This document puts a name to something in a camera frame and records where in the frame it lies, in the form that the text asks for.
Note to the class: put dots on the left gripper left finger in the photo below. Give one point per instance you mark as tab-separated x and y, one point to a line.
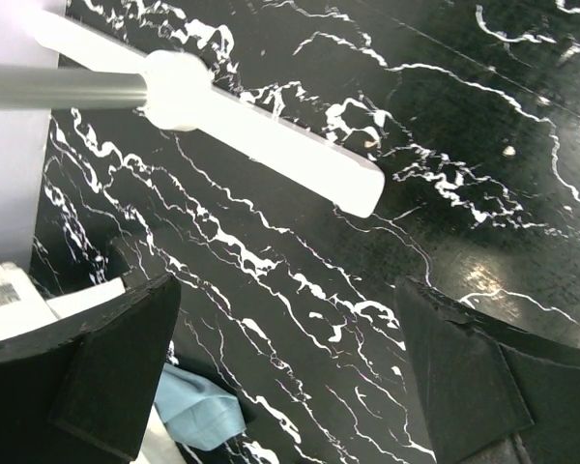
80	390

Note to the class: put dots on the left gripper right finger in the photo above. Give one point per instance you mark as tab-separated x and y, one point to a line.
489	392

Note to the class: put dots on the white hanging t shirt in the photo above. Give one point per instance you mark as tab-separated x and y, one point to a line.
23	309

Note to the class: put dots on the grey-green hanging t shirt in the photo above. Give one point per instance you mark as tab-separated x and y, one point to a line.
196	412

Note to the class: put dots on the metal clothes rack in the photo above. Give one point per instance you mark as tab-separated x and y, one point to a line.
175	92

